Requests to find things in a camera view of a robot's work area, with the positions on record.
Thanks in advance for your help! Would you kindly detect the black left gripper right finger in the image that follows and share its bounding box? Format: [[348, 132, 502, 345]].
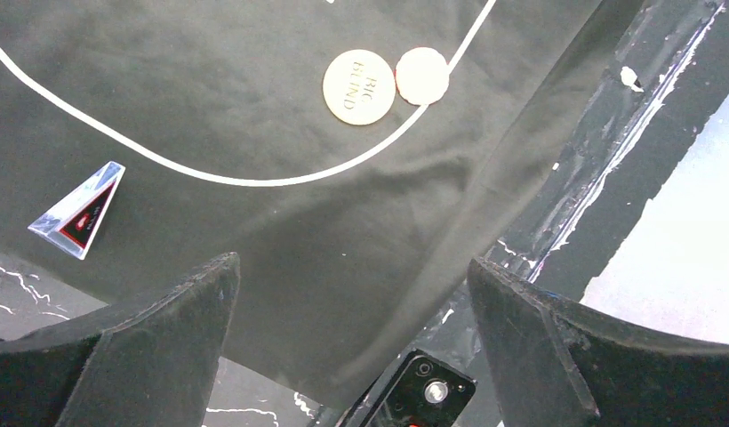
[[467, 258, 729, 426]]

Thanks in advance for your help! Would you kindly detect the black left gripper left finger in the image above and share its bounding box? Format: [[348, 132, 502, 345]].
[[0, 253, 240, 426]]

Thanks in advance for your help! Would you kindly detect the white chip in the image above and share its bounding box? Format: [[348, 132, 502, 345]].
[[395, 46, 450, 107]]

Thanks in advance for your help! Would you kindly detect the yellow big blind button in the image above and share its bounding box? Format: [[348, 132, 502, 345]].
[[322, 49, 396, 125]]

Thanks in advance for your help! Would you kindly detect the clear plastic card wedge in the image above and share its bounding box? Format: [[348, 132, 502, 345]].
[[28, 161, 126, 261]]

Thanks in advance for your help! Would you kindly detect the black poker table mat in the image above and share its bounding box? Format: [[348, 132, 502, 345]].
[[0, 0, 645, 411]]

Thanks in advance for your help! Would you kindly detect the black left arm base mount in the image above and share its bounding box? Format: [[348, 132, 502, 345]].
[[340, 350, 477, 427]]

